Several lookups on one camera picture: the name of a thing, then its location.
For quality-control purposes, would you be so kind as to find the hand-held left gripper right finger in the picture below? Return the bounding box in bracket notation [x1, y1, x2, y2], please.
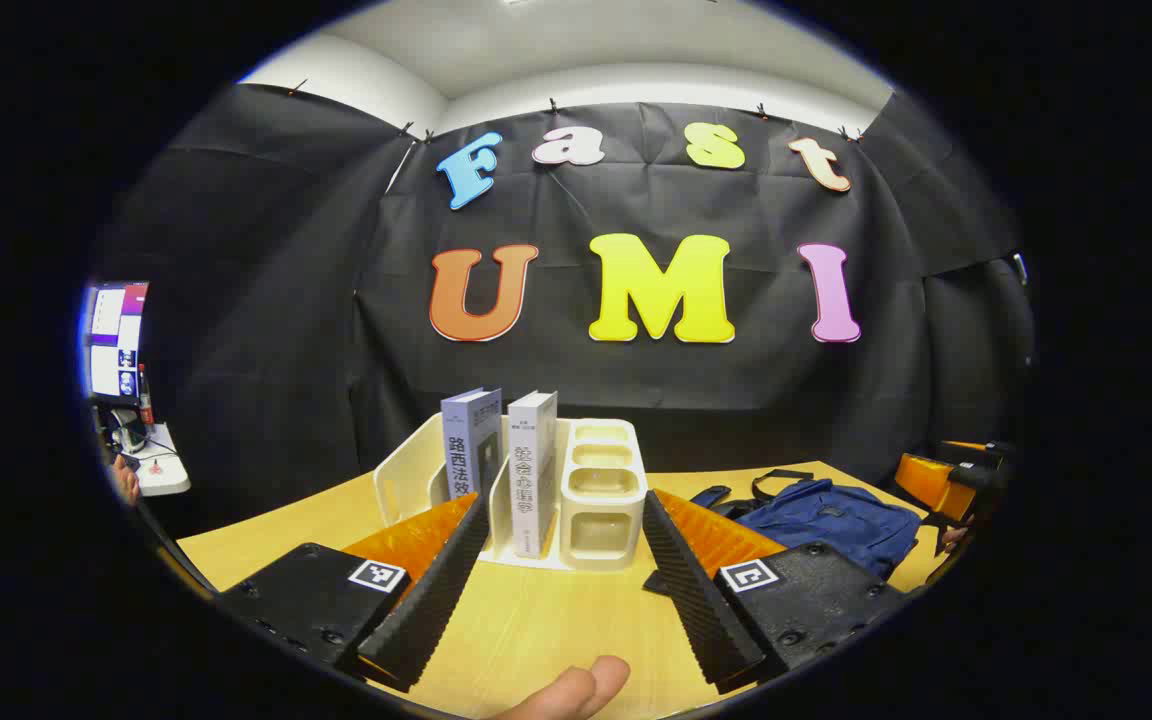
[642, 488, 907, 693]

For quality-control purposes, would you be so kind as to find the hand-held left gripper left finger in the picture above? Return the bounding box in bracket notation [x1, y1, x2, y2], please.
[219, 490, 492, 693]

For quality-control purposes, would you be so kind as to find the blue schoolbag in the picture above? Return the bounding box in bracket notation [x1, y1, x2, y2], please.
[643, 468, 925, 596]

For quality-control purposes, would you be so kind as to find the cream plastic bookshelf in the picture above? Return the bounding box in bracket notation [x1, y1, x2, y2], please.
[373, 412, 649, 573]

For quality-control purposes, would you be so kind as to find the white patterned book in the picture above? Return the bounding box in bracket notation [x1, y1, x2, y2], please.
[507, 390, 559, 559]

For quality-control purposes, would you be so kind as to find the purple-grey book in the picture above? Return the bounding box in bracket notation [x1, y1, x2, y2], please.
[440, 387, 504, 503]

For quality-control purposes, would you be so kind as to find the white side table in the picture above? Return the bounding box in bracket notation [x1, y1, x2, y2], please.
[121, 422, 191, 498]

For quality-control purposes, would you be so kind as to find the black backdrop cloth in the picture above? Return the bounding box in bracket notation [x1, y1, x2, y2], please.
[96, 83, 1037, 511]

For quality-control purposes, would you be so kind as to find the computer monitor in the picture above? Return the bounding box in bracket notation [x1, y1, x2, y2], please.
[84, 281, 150, 403]

